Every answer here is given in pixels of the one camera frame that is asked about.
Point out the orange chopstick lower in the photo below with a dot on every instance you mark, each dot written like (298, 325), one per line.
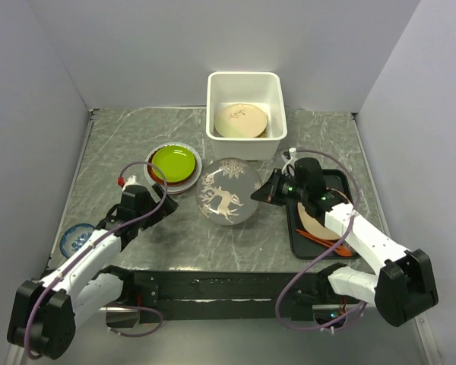
(314, 238)

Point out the blue and white small dish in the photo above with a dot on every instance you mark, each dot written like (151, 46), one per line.
(74, 238)

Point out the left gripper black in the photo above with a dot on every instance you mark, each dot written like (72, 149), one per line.
(169, 207)

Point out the cream plate with branch motif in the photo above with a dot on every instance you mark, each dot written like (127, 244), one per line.
(240, 120)

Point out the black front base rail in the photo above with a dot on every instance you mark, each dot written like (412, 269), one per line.
(198, 295)

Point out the white plastic bin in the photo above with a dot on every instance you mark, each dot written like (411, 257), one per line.
(262, 89)

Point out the peach plate with bird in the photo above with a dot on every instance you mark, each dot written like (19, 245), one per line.
(313, 227)

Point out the lime green plate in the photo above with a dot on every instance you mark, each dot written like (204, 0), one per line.
(176, 162)

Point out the pale grey large plate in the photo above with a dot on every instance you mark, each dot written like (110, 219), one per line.
(175, 189)

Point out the glass plate with deer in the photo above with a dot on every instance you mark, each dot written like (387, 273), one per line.
(223, 192)

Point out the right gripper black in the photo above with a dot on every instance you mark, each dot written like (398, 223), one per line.
(269, 192)

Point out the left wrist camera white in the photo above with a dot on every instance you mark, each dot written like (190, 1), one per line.
(124, 183)

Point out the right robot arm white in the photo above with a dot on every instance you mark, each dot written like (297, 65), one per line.
(402, 285)

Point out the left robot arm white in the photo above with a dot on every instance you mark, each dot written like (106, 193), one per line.
(46, 313)

